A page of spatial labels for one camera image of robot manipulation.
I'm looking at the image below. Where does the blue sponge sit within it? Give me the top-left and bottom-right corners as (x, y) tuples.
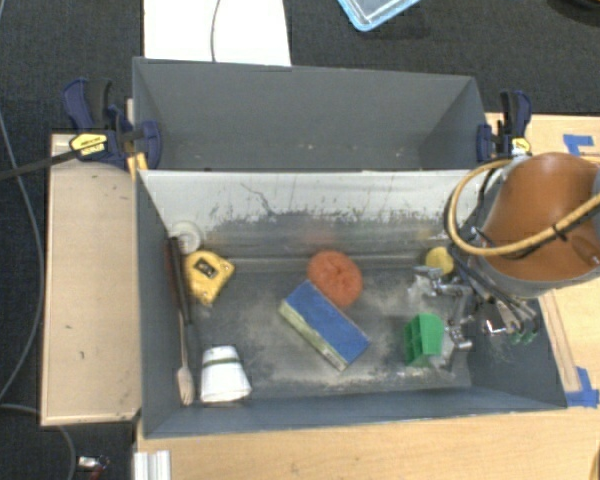
(278, 280), (371, 372)

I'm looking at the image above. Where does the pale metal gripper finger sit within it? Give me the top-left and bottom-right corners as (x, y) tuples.
(412, 265), (462, 298)
(432, 323), (475, 372)

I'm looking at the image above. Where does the white cup with green band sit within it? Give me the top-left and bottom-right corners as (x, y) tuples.
(199, 345), (253, 405)

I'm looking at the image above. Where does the yellow tape measure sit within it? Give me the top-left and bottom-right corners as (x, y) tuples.
(182, 250), (236, 308)

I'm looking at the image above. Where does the pale wood board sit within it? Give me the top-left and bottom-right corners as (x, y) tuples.
(39, 132), (144, 427)

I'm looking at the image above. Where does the orange round scrubber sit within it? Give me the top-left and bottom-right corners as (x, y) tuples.
(306, 250), (364, 310)

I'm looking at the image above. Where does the white round roll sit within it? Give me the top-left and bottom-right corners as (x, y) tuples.
(171, 221), (204, 255)

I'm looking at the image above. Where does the grey metal bin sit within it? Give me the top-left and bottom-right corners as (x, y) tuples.
(131, 56), (569, 439)

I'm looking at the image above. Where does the green plastic block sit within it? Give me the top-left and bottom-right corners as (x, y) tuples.
(403, 313), (446, 368)

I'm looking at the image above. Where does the long wooden utensil dark handle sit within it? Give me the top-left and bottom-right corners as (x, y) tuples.
(167, 236), (197, 407)

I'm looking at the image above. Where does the yellow ball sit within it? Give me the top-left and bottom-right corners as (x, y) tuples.
(424, 246), (455, 277)

